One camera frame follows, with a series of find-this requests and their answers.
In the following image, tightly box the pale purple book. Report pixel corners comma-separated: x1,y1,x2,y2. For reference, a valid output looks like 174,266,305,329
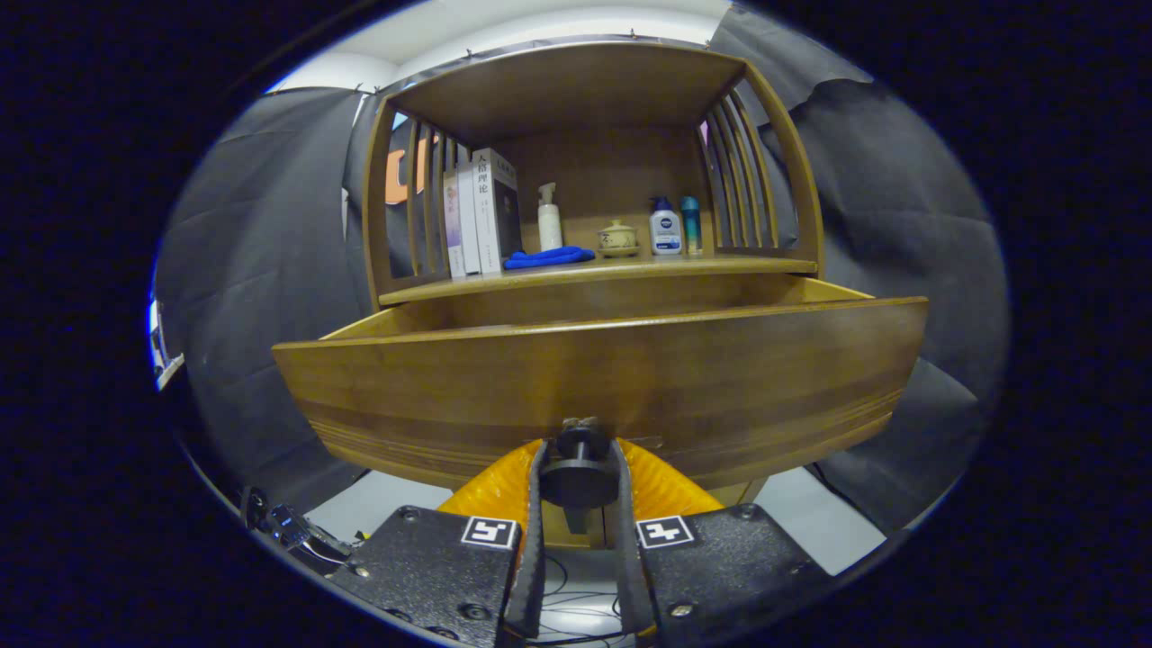
442,171,467,279

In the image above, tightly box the black cable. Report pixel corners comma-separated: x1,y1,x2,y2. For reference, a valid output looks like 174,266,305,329
526,553,635,647

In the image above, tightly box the printed display board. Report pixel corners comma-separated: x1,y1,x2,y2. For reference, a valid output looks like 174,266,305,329
147,297,185,392

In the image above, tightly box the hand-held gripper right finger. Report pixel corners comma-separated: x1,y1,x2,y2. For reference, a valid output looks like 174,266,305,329
612,438,833,644

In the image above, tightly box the white book with dark cover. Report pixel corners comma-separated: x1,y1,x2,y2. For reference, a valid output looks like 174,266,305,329
471,148,524,275

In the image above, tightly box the wooden countertop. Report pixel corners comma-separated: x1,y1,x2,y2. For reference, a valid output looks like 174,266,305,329
378,255,818,307

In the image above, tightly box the wooden cabinet with slatted hutch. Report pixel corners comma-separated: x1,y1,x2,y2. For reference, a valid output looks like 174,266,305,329
360,40,827,550

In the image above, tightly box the wooden drawer with dark knob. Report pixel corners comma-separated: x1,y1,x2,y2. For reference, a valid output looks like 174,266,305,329
272,274,930,532

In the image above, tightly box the beige lidded tea cup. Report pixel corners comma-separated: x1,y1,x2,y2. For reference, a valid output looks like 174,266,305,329
597,220,642,258

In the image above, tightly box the white lotion bottle blue cap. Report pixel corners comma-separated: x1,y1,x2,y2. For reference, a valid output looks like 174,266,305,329
650,196,683,257

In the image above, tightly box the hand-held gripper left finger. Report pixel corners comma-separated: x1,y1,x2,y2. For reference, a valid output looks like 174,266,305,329
328,438,548,647

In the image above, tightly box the white pump bottle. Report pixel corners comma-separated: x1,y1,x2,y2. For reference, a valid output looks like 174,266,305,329
537,183,564,253

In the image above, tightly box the black metal device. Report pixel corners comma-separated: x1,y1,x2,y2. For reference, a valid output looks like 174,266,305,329
241,486,356,570

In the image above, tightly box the blue folded cloth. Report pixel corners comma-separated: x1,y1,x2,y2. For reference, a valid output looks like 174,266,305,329
502,246,597,271

